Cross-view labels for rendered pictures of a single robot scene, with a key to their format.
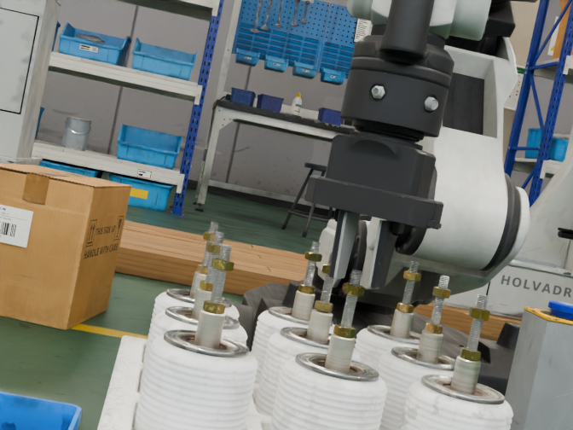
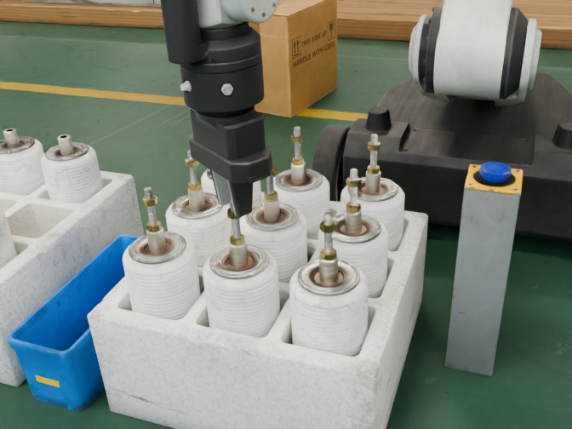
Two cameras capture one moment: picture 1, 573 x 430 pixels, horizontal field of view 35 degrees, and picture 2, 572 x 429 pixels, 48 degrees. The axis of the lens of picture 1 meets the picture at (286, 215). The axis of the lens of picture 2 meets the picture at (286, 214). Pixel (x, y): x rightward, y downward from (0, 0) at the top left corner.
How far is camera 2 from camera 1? 0.59 m
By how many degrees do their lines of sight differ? 38
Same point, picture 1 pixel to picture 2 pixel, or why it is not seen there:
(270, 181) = not seen: outside the picture
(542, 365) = (465, 222)
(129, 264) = (382, 32)
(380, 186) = (216, 151)
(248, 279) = not seen: hidden behind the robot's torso
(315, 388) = (209, 284)
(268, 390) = not seen: hidden behind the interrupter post
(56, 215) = (268, 40)
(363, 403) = (241, 294)
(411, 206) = (231, 170)
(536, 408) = (465, 253)
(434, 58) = (216, 54)
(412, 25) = (174, 42)
